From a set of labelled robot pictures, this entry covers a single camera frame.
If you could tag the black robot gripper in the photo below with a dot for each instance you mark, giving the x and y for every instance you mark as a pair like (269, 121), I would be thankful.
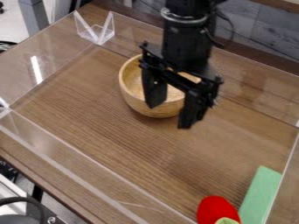
(179, 62)

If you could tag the red plush strawberry green leaves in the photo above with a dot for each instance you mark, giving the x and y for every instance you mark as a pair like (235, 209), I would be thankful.
(216, 211)

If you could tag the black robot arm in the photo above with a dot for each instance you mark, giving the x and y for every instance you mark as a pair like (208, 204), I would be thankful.
(179, 62)

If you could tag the green rectangular block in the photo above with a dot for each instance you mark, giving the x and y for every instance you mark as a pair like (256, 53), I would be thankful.
(260, 196)

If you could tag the black device bottom left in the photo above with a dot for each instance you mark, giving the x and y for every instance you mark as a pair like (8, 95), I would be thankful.
(21, 210)

